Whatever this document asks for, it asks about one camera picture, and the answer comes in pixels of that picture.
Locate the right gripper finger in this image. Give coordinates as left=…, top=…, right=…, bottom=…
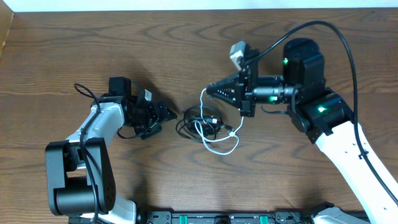
left=206, top=88, right=241, bottom=108
left=206, top=72, right=241, bottom=93

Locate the white USB cable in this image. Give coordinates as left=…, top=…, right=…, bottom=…
left=194, top=88, right=245, bottom=156

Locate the black USB cable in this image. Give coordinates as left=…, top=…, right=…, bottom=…
left=175, top=105, right=234, bottom=144

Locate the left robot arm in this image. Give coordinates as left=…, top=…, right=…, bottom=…
left=45, top=77, right=177, bottom=223

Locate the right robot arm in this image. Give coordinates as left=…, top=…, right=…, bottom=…
left=206, top=38, right=397, bottom=223

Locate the cardboard box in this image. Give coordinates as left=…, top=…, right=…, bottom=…
left=0, top=0, right=14, bottom=55

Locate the left camera cable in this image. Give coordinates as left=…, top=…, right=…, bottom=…
left=73, top=83, right=103, bottom=224

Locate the camera cable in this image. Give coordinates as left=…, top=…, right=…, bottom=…
left=73, top=83, right=103, bottom=224
left=245, top=20, right=398, bottom=206

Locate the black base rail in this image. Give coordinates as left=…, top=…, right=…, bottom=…
left=68, top=210, right=371, bottom=224

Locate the right camera cable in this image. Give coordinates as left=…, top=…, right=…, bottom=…
left=245, top=20, right=398, bottom=206

